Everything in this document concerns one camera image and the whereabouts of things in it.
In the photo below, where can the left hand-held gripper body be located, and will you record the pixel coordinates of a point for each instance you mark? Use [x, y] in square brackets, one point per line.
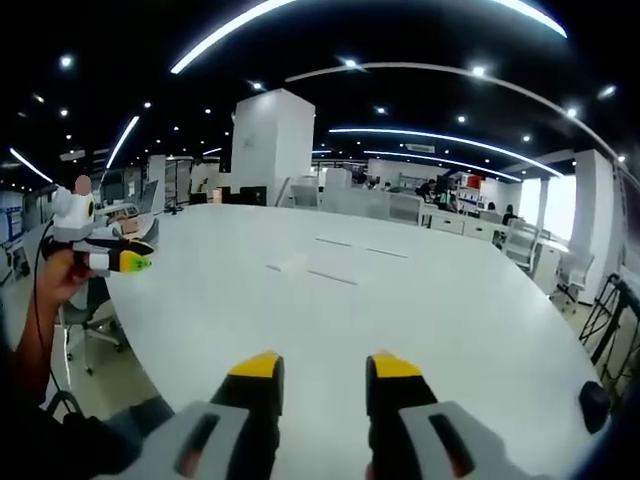
[72, 215]

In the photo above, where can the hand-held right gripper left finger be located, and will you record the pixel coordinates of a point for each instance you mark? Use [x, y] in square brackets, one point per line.
[235, 430]

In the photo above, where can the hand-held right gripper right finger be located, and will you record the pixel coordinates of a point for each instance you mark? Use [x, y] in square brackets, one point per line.
[415, 430]

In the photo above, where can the person's left hand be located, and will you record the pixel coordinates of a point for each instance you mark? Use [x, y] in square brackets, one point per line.
[62, 280]

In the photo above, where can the grey office chair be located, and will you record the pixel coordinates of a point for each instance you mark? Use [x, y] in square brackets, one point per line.
[95, 310]

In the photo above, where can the black monitor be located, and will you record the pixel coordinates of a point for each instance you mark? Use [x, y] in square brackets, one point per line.
[253, 195]

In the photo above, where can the black rounded object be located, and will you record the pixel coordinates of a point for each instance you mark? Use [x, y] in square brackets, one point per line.
[595, 407]

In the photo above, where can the white office chair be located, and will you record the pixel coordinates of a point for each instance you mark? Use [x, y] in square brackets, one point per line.
[575, 280]
[522, 245]

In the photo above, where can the black metal stand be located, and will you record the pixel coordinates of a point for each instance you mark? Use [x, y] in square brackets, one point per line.
[607, 300]

